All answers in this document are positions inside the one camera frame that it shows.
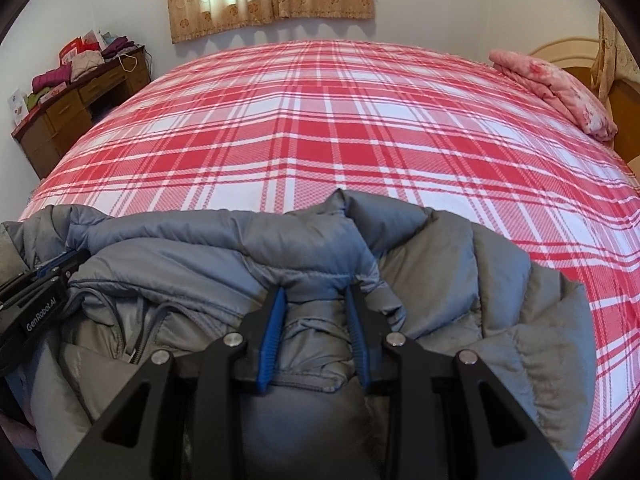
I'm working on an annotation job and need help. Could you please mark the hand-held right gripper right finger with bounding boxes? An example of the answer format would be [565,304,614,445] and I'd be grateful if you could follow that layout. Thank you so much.
[344,286,575,480]

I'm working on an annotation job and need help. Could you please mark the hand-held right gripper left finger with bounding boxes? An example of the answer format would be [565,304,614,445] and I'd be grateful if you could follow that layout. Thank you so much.
[55,286,288,480]

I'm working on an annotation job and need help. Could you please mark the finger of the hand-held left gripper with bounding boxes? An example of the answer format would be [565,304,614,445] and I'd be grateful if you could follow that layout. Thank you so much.
[29,249,92,282]

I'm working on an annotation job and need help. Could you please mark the grey puffer jacket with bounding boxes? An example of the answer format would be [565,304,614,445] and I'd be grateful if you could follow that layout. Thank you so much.
[0,187,598,480]

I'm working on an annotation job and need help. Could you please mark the purple folded clothes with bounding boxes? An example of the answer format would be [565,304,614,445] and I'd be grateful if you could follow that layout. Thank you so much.
[102,35,136,58]

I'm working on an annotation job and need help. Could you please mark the brown wooden desk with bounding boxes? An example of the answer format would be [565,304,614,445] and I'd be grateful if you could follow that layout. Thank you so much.
[11,45,153,181]

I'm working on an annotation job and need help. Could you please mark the white printed box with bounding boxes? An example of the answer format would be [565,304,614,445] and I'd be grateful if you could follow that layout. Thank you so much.
[7,89,29,128]

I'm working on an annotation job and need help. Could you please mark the magenta folded garment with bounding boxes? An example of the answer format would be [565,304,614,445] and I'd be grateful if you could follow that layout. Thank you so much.
[32,64,73,92]

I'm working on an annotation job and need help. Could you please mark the beige quilted folded garment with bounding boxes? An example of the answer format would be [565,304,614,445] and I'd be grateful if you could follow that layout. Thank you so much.
[70,51,106,81]

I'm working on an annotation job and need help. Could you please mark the red gift box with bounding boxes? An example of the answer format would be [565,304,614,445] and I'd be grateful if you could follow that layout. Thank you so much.
[59,36,98,67]

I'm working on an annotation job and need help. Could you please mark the bed with red plaid sheet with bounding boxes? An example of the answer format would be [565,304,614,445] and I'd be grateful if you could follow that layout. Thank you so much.
[17,37,640,480]

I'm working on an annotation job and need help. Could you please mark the beige patterned window curtain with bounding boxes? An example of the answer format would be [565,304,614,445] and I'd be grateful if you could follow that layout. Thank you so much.
[165,0,376,45]

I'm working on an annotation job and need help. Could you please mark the pink floral folded quilt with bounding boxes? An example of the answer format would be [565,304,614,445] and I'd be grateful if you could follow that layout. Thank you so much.
[489,49,618,142]

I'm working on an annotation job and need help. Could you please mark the wooden bed headboard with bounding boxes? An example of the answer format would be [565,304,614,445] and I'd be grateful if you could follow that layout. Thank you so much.
[527,36,640,161]

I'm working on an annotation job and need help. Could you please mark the beige patterned side curtain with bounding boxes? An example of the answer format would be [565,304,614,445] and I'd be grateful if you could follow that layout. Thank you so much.
[590,7,640,106]

